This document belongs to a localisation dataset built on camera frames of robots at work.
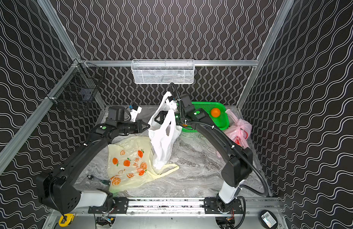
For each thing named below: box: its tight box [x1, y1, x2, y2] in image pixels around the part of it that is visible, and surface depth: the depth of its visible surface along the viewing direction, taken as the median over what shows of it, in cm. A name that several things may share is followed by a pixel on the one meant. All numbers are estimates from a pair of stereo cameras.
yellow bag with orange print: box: [106, 135, 180, 194], surface depth 89 cm
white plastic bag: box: [147, 91, 183, 170], surface depth 72 cm
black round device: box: [258, 209, 278, 229], surface depth 71 cm
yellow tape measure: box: [58, 213, 75, 228], surface depth 71 cm
